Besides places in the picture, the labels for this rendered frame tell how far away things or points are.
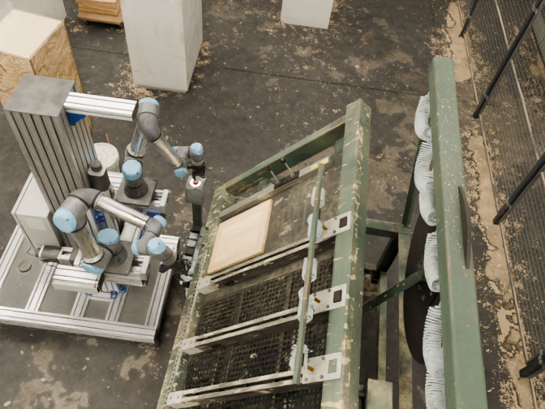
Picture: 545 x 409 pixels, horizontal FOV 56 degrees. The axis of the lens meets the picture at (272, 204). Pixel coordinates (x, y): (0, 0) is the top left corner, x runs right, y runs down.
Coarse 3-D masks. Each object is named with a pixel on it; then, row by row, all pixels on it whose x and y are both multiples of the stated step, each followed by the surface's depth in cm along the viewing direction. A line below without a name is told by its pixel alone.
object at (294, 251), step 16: (336, 224) 237; (304, 240) 254; (320, 240) 240; (272, 256) 270; (288, 256) 260; (304, 256) 258; (224, 272) 293; (240, 272) 281; (256, 272) 278; (208, 288) 302
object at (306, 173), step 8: (320, 160) 287; (328, 160) 282; (304, 168) 295; (304, 176) 293; (288, 184) 301; (264, 192) 313; (272, 192) 310; (248, 200) 323; (256, 200) 319; (232, 208) 333; (240, 208) 328; (224, 216) 338
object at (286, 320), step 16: (336, 288) 215; (320, 304) 217; (336, 304) 210; (256, 320) 249; (272, 320) 243; (288, 320) 232; (320, 320) 226; (208, 336) 272; (224, 336) 261; (240, 336) 255; (256, 336) 252; (192, 352) 284
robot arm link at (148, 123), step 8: (144, 120) 284; (152, 120) 286; (144, 128) 285; (152, 128) 286; (144, 136) 289; (152, 136) 288; (160, 136) 291; (160, 144) 295; (168, 144) 300; (160, 152) 301; (168, 152) 301; (168, 160) 307; (176, 160) 308; (184, 160) 318; (176, 168) 313; (184, 168) 315
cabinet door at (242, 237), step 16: (256, 208) 315; (224, 224) 334; (240, 224) 320; (256, 224) 306; (224, 240) 324; (240, 240) 310; (256, 240) 296; (224, 256) 314; (240, 256) 300; (208, 272) 317
